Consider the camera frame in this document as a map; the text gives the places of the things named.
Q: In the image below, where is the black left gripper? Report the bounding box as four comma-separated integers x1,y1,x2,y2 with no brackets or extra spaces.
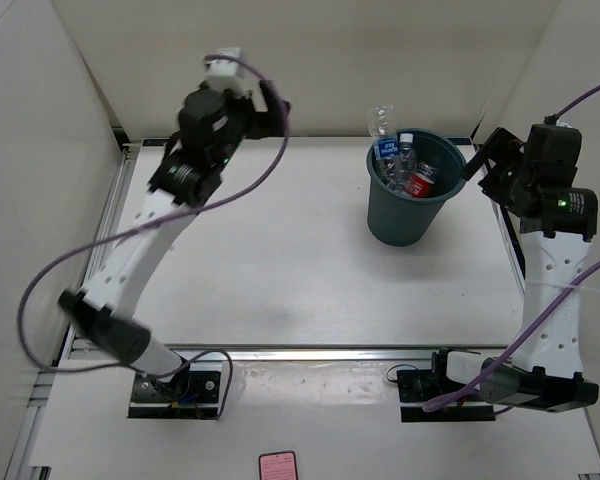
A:
211,82,291,171

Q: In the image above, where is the small bottle black label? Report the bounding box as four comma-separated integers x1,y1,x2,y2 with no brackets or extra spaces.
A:
417,161,440,184

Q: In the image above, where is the clear bottle red label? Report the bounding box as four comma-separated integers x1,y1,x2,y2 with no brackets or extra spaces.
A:
403,173,434,198

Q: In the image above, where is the clear unlabelled plastic bottle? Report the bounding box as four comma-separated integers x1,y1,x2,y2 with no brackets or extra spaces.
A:
387,133,418,192

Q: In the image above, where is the clear bottle blue label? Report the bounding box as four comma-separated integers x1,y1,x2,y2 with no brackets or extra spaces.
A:
367,104,398,178

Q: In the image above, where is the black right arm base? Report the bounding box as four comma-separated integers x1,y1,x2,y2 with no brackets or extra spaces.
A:
385,349,496,423

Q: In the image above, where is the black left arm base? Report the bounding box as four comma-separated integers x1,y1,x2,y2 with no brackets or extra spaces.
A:
127,350,234,421

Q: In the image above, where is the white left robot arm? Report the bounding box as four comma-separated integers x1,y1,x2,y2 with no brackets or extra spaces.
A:
58,80,290,400

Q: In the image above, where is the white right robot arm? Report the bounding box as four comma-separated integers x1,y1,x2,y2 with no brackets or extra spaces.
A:
424,123,599,413

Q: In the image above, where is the dark green plastic bin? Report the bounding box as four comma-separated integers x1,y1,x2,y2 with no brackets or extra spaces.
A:
366,128,473,247

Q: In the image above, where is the pink smartphone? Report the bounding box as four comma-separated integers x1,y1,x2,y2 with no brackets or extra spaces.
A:
258,451,299,480

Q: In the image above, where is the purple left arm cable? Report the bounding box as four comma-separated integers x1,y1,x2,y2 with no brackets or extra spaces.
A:
17,53,291,419

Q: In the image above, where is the aluminium table edge rail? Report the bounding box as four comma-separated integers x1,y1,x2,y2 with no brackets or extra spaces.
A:
69,343,451,362

